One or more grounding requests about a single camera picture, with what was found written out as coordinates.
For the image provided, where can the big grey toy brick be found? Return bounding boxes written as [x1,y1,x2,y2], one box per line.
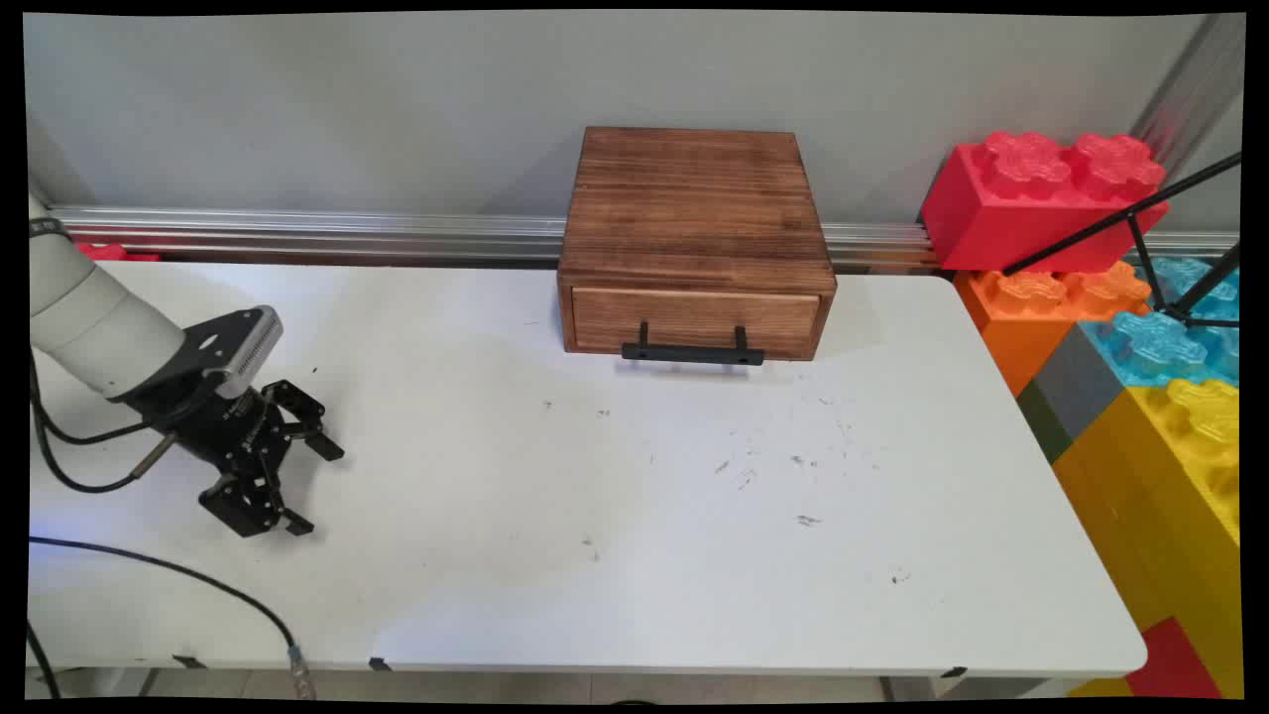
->
[1031,322,1126,443]

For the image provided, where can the big translucent blue toy brick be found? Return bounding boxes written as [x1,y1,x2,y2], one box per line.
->
[1079,256,1241,390]

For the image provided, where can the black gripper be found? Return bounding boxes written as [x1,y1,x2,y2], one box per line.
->
[149,372,346,539]

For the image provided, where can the dark wooden drawer cabinet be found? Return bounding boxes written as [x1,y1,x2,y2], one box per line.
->
[556,126,839,363]

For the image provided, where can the big yellow toy brick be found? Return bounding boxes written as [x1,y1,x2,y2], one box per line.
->
[1051,379,1242,697]

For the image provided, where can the plain black cable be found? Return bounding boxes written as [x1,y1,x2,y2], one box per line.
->
[26,352,181,701]

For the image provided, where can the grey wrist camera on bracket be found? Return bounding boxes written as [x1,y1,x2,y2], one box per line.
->
[134,305,285,403]

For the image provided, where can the big orange toy brick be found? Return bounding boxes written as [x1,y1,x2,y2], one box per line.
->
[954,260,1153,398]

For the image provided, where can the slanted aluminium profile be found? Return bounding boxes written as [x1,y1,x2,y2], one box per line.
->
[1130,14,1246,179]

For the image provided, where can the black tripod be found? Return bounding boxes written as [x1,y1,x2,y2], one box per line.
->
[1001,151,1242,328]

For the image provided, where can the small red toy brick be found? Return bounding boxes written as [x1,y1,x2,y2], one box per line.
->
[74,241,161,264]

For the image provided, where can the flat red toy brick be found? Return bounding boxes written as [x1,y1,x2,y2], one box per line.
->
[1125,617,1226,700]

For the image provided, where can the horizontal aluminium rail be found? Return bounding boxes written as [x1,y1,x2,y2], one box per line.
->
[40,205,1240,271]

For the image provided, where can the black cable with metal connector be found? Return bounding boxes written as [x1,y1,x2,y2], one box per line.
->
[28,535,317,701]

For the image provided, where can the big red toy brick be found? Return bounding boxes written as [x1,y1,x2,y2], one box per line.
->
[920,129,1171,276]

